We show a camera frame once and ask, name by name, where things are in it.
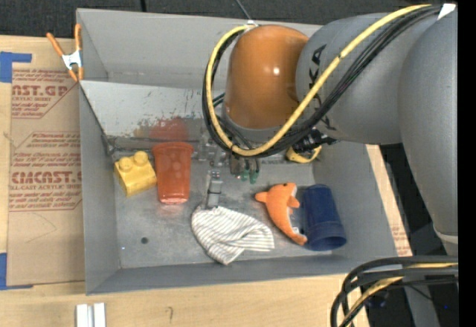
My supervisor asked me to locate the grey metal bin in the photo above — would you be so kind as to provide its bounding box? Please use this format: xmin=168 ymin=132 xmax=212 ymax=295
xmin=76 ymin=8 xmax=401 ymax=296

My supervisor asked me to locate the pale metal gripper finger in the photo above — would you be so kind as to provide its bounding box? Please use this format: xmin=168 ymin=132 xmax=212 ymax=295
xmin=203 ymin=173 xmax=212 ymax=210
xmin=210 ymin=168 xmax=225 ymax=210

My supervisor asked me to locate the orange plastic cup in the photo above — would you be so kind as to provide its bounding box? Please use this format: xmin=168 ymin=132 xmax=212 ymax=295
xmin=151 ymin=141 xmax=195 ymax=205

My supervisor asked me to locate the brown cardboard board red print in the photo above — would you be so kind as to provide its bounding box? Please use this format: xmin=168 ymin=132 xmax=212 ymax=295
xmin=0 ymin=34 xmax=414 ymax=291

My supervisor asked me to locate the white striped cloth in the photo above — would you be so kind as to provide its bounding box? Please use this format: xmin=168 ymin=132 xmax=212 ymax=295
xmin=190 ymin=205 xmax=276 ymax=266

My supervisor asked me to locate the blue plastic cup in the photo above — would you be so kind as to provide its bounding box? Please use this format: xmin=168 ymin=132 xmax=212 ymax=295
xmin=299 ymin=184 xmax=348 ymax=253

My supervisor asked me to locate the orange plush shark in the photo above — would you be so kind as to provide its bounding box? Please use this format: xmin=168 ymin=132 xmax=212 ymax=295
xmin=254 ymin=182 xmax=309 ymax=247

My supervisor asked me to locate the yellow toy brick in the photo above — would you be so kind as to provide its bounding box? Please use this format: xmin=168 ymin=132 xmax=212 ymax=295
xmin=113 ymin=150 xmax=158 ymax=198

